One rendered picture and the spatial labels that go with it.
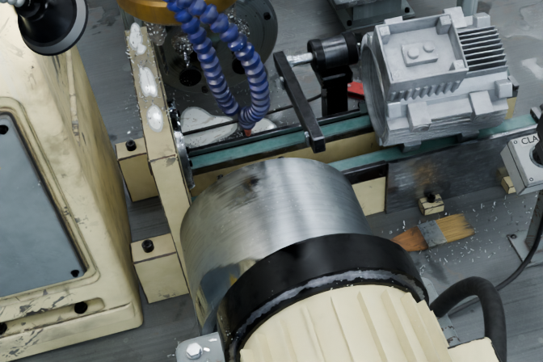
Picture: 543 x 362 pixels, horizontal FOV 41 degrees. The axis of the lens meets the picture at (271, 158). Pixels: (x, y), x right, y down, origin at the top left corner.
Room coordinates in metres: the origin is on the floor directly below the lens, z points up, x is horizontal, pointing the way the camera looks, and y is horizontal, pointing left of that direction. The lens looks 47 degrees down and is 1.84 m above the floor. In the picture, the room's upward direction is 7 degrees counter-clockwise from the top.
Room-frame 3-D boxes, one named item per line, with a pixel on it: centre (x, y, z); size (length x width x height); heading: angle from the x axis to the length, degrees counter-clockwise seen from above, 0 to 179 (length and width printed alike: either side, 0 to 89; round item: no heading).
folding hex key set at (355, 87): (1.12, -0.20, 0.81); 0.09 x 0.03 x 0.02; 59
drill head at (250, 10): (1.17, 0.10, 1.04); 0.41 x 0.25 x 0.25; 9
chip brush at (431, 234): (0.73, -0.23, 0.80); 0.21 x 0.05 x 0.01; 102
